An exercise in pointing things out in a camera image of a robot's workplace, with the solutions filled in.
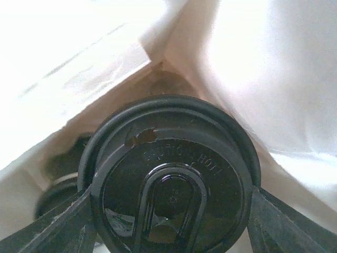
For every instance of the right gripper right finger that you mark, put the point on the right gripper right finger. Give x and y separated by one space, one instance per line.
274 226

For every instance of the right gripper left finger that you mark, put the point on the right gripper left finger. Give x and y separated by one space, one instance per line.
69 227

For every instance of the black paper coffee cup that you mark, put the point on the black paper coffee cup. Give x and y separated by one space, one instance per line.
62 170

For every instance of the small brown paper bag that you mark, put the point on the small brown paper bag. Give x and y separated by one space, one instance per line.
67 66

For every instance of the brown pulp cup carrier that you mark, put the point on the brown pulp cup carrier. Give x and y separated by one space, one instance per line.
165 79

